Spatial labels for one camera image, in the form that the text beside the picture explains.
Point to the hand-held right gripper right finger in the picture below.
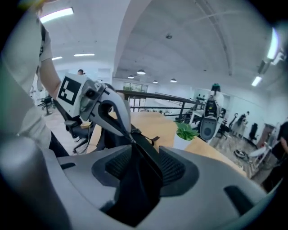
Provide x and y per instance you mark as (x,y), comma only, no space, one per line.
(202,202)

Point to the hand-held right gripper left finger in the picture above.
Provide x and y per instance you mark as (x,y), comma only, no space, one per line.
(81,179)

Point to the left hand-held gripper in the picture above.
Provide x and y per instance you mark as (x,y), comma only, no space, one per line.
(69,94)

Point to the black bag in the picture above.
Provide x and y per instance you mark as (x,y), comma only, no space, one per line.
(139,179)

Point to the person's left forearm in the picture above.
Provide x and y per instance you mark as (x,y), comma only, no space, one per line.
(48,76)

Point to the black office chair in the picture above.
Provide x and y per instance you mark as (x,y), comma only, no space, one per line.
(46,104)
(77,132)
(253,131)

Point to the person's black trousers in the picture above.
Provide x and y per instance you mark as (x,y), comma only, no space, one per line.
(57,146)

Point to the black metal railing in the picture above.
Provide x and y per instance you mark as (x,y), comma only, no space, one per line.
(157,96)

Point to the long ceiling light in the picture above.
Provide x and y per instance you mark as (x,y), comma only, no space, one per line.
(56,15)
(84,54)
(273,43)
(256,81)
(57,58)

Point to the green plant in white pot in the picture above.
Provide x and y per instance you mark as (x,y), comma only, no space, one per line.
(184,134)

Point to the white and black robot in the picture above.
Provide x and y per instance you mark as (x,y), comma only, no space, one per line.
(210,116)

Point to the ceiling smoke detector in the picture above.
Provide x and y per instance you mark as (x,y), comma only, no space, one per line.
(168,36)

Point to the person's white shirt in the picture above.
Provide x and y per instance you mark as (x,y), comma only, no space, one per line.
(18,89)

